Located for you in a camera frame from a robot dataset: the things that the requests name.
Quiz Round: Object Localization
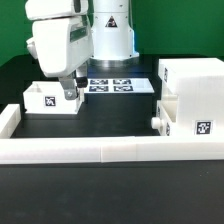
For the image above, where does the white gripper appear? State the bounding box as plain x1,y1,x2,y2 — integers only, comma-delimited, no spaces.
28,15,94,100

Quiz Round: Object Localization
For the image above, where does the white drawer with tag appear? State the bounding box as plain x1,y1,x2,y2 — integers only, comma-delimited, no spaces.
23,81,84,114
151,100,177,136

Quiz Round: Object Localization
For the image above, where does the white front drawer with tag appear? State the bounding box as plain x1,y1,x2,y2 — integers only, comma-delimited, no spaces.
151,100,177,136

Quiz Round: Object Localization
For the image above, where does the white drawer cabinet box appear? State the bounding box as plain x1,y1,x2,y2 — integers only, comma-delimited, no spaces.
158,58,224,137

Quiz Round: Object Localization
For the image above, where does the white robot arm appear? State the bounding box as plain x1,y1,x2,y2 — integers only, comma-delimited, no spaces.
25,0,139,100

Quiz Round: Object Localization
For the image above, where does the white plate with fiducial tags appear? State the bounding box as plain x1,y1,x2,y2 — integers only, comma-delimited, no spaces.
84,78,154,94

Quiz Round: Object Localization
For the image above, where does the white left fence wall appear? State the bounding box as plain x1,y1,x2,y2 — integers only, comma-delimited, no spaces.
0,104,21,139

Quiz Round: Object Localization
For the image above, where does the white fence wall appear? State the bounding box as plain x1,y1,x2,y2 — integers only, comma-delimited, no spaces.
0,104,21,139
0,136,224,164

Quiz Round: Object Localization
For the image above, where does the white front fence wall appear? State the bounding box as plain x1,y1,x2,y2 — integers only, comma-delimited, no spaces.
0,136,224,164

